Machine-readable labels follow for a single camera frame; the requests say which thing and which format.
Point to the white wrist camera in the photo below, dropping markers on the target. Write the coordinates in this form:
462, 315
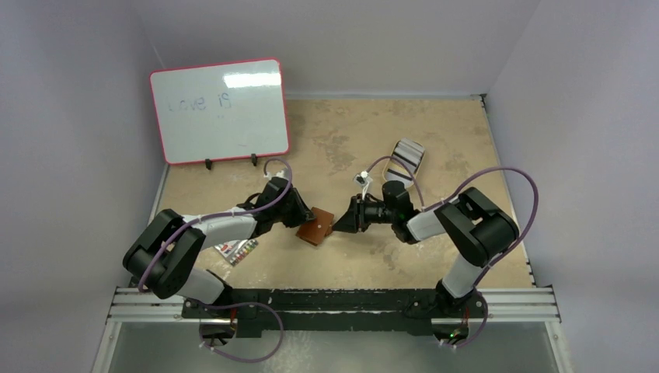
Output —
363, 180
282, 174

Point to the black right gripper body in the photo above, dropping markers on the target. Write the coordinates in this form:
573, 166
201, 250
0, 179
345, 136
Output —
360, 212

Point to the brown leather card holder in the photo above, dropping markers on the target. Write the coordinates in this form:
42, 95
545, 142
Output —
315, 231

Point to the beige oval card tray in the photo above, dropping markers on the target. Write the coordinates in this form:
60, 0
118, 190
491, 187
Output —
406, 164

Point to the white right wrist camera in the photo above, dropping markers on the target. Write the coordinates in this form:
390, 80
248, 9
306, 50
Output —
363, 180

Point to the aluminium rail frame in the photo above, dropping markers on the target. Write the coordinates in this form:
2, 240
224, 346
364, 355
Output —
417, 312

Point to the pack of coloured markers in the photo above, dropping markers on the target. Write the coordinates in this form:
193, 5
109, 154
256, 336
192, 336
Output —
233, 252

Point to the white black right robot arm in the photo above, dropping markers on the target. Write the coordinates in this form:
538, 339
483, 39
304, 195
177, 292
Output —
478, 228

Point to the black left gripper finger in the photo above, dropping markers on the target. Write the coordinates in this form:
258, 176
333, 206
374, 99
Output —
301, 211
295, 220

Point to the pink framed whiteboard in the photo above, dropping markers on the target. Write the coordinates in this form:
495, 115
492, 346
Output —
220, 112

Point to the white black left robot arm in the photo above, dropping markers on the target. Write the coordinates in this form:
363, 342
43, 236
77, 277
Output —
163, 256

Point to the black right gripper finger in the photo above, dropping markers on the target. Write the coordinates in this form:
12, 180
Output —
356, 206
349, 223

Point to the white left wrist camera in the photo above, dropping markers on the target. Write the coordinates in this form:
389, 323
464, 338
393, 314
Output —
282, 174

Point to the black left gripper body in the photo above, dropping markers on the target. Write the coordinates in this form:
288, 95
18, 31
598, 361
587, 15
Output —
290, 209

